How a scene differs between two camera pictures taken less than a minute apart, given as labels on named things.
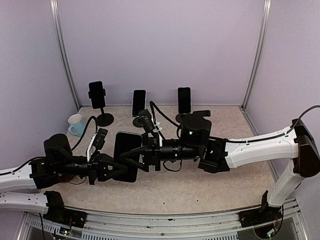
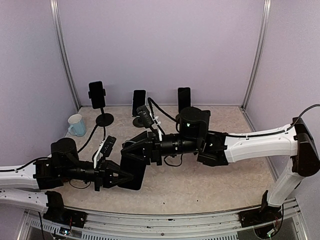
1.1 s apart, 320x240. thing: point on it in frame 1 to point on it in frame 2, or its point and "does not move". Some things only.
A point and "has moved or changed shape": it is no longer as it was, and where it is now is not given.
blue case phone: (139, 101) does not move
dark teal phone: (97, 93) does not move
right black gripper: (150, 152) to (153, 141)
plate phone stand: (138, 122) does not move
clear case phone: (184, 100) does not move
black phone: (124, 142) has moved or changed shape
